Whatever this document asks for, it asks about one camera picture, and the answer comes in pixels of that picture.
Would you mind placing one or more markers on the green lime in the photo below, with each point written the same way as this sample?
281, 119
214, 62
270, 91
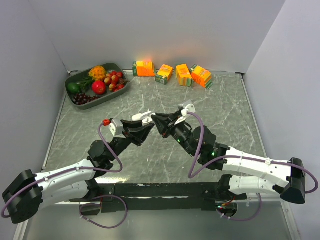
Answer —
73, 88

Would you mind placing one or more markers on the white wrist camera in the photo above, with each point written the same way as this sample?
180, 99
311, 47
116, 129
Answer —
184, 108
115, 126

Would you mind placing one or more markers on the red pomegranate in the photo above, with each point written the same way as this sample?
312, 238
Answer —
98, 87

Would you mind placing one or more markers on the orange green box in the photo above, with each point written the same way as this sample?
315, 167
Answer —
183, 75
143, 69
164, 74
201, 76

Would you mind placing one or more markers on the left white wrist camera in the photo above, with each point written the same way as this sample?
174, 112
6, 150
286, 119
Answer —
115, 126

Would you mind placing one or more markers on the dark grape bunch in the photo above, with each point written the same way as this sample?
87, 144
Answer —
82, 99

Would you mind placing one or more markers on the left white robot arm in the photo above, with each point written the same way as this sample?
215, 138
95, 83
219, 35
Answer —
31, 192

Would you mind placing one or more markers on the orange spiky fruit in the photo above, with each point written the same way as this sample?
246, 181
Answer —
98, 73

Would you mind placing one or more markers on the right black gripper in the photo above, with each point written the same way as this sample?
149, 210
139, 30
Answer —
163, 123

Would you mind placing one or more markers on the red cherry bunch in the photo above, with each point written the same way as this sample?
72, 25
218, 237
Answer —
115, 80

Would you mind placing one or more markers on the white oval earbud case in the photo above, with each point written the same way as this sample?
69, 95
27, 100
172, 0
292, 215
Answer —
138, 117

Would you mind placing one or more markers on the grey fruit tray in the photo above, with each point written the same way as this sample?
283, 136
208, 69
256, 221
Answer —
107, 96

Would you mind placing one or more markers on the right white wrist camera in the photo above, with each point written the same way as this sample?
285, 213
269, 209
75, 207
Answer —
184, 108

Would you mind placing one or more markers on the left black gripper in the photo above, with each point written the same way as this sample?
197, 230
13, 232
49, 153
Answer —
135, 132

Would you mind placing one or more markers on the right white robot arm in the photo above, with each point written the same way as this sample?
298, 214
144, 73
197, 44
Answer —
258, 174

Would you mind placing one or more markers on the green leafy sprig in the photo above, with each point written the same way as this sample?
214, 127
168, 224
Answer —
85, 83

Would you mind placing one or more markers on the white square charging case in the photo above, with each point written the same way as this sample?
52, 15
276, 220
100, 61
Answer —
146, 117

